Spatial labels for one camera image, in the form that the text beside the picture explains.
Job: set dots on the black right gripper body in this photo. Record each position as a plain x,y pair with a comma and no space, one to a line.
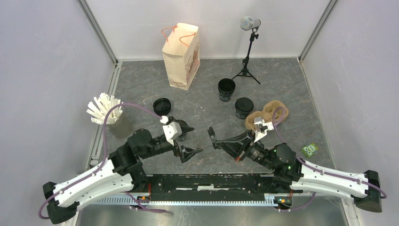
253,150

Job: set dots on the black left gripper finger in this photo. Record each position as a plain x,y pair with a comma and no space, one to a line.
184,126
186,153

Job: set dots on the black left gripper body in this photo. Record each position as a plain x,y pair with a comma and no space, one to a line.
161,147

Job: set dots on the black cup lid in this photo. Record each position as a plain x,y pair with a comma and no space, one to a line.
244,104
212,136

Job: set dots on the single black coffee cup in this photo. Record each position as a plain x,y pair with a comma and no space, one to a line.
241,114

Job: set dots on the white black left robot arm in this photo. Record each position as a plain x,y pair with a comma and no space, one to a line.
121,171

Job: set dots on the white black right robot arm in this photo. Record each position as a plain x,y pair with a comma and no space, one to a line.
292,173

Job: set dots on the paper takeout bag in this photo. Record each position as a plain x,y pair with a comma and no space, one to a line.
181,54

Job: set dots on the stack of black lids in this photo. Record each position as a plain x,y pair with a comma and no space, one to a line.
162,106

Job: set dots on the green toy figure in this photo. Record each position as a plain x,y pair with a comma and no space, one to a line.
310,149

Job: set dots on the stack of black cups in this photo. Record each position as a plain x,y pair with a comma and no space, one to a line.
226,88

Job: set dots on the white straws in cup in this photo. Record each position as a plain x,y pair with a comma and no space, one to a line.
117,123

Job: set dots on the microphone on black tripod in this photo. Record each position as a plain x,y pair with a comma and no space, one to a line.
248,23

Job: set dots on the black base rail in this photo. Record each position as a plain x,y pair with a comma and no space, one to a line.
207,189

